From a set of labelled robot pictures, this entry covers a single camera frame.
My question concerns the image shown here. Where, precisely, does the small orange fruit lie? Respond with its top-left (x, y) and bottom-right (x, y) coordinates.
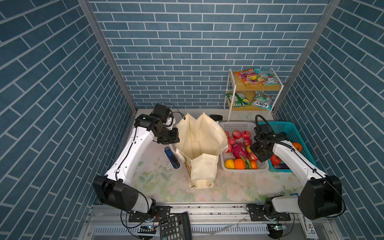
top-left (251, 161), bottom-right (258, 169)

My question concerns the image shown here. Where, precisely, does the white plastic fruit basket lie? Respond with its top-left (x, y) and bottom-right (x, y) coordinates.
top-left (218, 120), bottom-right (271, 173)

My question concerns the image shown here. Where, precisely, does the teal plastic vegetable basket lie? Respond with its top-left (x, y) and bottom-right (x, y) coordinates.
top-left (269, 121), bottom-right (318, 167)

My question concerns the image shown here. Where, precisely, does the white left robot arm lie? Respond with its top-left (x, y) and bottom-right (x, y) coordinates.
top-left (93, 113), bottom-right (179, 218)

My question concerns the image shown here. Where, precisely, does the red apple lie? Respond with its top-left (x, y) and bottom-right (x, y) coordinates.
top-left (226, 144), bottom-right (233, 153)

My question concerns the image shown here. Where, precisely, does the cream floral tote bag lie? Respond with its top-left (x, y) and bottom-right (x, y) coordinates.
top-left (176, 113), bottom-right (228, 189)

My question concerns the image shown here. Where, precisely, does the aluminium corner post left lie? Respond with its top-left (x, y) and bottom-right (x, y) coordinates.
top-left (78, 0), bottom-right (137, 114)

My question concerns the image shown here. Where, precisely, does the white toothpaste box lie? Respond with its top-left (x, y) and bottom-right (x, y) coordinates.
top-left (298, 214), bottom-right (319, 240)

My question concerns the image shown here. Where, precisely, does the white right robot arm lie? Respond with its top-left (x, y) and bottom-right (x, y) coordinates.
top-left (250, 123), bottom-right (346, 220)

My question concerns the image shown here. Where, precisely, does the aluminium corner post right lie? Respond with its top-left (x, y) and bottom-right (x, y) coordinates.
top-left (272, 0), bottom-right (341, 118)

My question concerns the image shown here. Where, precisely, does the green snack bag lower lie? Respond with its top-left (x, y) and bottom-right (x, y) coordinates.
top-left (226, 93), bottom-right (251, 108)

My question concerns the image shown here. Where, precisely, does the yellow lemon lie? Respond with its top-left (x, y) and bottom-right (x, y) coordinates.
top-left (225, 159), bottom-right (235, 169)

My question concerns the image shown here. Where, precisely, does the aluminium corner post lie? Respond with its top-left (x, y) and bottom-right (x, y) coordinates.
top-left (272, 0), bottom-right (341, 118)
top-left (78, 0), bottom-right (137, 114)

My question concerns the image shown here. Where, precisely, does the orange pumpkin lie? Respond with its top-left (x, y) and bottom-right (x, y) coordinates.
top-left (292, 142), bottom-right (303, 152)

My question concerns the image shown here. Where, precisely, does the black small device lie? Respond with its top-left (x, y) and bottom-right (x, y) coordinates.
top-left (210, 115), bottom-right (223, 122)

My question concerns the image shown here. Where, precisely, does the black calculator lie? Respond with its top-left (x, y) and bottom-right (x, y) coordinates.
top-left (159, 212), bottom-right (193, 240)

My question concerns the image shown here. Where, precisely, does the colourful snack bag top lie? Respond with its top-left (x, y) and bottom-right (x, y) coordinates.
top-left (236, 69), bottom-right (267, 88)

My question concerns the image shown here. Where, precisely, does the teal snack bag top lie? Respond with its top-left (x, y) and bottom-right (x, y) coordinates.
top-left (254, 69), bottom-right (279, 86)

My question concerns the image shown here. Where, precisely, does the floral table mat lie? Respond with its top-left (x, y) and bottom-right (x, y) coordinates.
top-left (133, 142), bottom-right (303, 203)

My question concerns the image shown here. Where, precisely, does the orange tangerine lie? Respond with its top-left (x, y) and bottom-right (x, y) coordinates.
top-left (234, 159), bottom-right (247, 170)

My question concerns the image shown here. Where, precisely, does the teal foxs candy bag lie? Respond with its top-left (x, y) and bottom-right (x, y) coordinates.
top-left (251, 91), bottom-right (273, 111)

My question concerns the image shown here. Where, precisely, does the white wooden shelf rack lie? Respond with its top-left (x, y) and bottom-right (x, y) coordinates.
top-left (223, 68), bottom-right (285, 121)

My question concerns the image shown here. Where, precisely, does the pink dragon fruit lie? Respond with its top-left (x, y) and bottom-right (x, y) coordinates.
top-left (232, 144), bottom-right (252, 170)

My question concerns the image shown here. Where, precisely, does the blue stapler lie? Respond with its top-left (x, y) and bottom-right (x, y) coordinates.
top-left (165, 147), bottom-right (180, 169)

